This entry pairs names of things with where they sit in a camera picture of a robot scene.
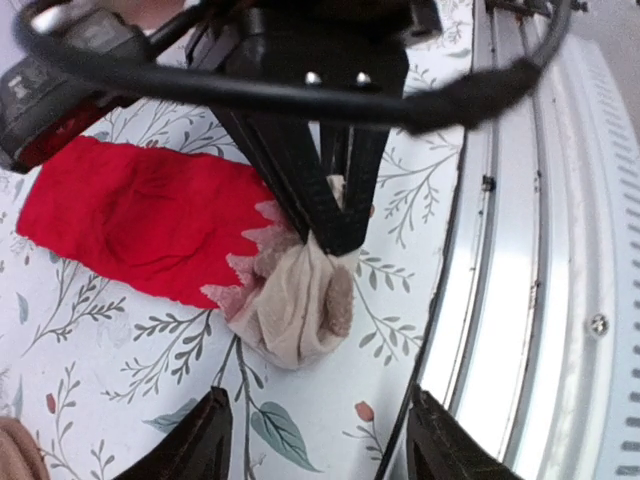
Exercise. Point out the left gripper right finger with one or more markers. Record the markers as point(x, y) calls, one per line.
point(438, 448)

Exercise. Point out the brown sock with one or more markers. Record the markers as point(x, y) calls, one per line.
point(20, 455)

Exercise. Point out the aluminium front rail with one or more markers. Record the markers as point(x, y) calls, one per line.
point(519, 241)

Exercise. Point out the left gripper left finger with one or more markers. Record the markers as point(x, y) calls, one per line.
point(198, 448)

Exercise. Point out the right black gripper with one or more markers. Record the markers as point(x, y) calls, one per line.
point(342, 61)

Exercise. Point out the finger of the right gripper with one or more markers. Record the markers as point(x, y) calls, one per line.
point(354, 154)

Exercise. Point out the red and beige sock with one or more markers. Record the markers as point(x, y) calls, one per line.
point(199, 230)

